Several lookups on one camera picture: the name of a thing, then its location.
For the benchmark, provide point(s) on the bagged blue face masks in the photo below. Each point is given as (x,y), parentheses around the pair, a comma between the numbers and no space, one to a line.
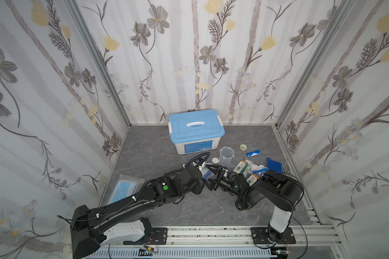
(125,186)

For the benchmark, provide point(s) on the blue lidded white storage box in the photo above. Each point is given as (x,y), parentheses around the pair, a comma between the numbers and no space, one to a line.
(196,131)

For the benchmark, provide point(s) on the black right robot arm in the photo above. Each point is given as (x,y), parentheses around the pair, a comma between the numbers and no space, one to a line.
(284,192)

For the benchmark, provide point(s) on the white slotted cable duct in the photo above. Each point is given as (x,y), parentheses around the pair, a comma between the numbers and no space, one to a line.
(184,253)

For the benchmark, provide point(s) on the white shampoo bottle orange cap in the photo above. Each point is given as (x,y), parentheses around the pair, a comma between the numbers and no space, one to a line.
(252,179)

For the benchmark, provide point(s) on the blue toothbrush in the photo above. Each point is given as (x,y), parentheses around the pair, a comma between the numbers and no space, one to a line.
(260,171)

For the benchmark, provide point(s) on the small blue tube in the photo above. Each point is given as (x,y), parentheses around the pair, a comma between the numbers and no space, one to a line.
(253,153)

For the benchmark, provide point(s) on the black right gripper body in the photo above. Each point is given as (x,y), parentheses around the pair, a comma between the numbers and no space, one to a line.
(222,180)

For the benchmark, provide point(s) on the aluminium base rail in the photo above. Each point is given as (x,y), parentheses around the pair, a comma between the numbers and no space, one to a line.
(303,242)

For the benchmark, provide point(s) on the blue jar lid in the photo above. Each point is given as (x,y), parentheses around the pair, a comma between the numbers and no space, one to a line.
(274,165)

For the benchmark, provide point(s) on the metal tongs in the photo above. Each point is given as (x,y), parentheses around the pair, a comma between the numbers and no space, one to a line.
(287,166)

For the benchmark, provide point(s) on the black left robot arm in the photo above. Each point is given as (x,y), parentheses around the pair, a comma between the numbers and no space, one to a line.
(88,227)

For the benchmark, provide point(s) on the blue lidded clear jar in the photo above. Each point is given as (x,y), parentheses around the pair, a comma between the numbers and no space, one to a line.
(225,156)
(206,172)

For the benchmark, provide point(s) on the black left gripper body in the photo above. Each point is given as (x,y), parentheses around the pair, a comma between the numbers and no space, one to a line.
(202,176)

